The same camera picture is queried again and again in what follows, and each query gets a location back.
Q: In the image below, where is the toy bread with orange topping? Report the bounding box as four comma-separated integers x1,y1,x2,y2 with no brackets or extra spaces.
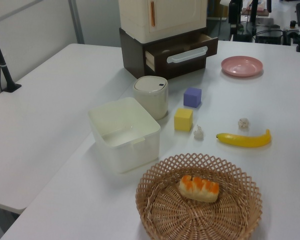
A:
179,174,220,203

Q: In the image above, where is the yellow toy banana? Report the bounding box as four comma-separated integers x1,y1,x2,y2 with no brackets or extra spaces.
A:
216,128,272,148

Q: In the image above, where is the black camera stand pole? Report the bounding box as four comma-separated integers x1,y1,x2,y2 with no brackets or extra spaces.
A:
0,19,23,93

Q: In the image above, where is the dark brown drawer cabinet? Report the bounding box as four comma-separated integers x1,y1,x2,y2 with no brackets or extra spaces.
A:
119,26,219,80

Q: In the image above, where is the cream storage box with handle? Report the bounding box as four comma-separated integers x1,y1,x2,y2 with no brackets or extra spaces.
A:
118,0,208,43

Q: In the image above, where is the small cream lidded trash can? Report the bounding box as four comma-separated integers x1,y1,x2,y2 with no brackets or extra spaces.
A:
132,76,170,120

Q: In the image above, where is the small white garlic piece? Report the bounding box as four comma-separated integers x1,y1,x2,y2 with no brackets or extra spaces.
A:
237,117,250,131
193,124,206,141

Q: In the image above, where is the purple foam cube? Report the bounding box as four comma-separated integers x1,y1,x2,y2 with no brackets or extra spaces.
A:
183,87,202,108

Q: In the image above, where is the pink plastic plate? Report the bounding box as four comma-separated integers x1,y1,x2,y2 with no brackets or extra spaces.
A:
220,56,264,77

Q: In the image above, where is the woven wicker basket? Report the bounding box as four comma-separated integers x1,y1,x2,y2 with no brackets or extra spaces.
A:
135,152,263,240

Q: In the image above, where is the small white garlic piece right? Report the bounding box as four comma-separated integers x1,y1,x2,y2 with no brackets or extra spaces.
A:
237,117,250,131

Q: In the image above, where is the yellow foam cube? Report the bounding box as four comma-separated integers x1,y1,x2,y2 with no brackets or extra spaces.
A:
173,107,193,132

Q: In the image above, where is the brown drawer with white handle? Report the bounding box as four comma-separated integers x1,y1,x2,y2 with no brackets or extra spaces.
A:
142,33,219,80

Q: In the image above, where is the white plastic bin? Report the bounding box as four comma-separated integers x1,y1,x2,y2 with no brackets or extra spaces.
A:
87,96,162,174

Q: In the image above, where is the small white garlic piece left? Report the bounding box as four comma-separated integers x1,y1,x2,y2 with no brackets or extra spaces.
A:
193,124,206,141

